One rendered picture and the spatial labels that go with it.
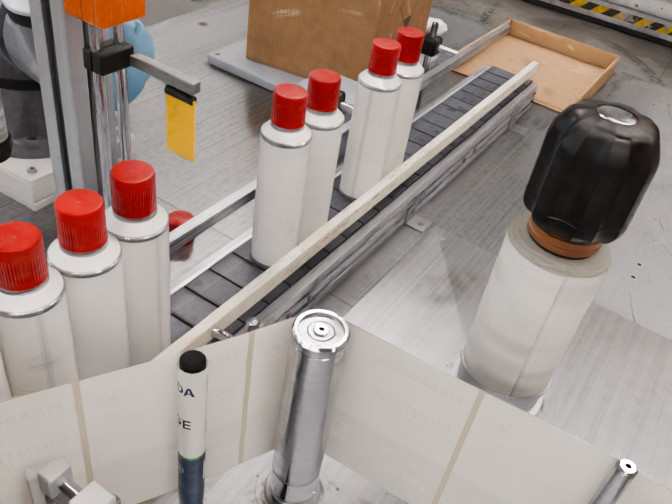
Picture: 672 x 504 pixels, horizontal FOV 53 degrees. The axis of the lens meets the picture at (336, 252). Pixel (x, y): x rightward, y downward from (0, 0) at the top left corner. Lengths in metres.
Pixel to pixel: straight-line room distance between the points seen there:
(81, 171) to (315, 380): 0.34
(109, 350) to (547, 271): 0.35
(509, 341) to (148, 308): 0.30
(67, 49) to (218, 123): 0.53
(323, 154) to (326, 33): 0.51
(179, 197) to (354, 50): 0.42
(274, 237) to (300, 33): 0.57
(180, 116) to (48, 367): 0.22
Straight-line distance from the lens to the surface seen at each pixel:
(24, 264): 0.47
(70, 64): 0.63
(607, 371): 0.77
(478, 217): 1.00
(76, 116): 0.65
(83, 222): 0.49
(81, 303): 0.53
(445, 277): 0.80
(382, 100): 0.81
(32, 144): 0.94
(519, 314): 0.58
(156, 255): 0.56
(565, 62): 1.63
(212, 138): 1.08
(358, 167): 0.85
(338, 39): 1.19
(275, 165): 0.68
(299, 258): 0.73
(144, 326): 0.60
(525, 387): 0.64
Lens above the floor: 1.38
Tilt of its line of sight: 39 degrees down
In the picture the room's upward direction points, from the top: 10 degrees clockwise
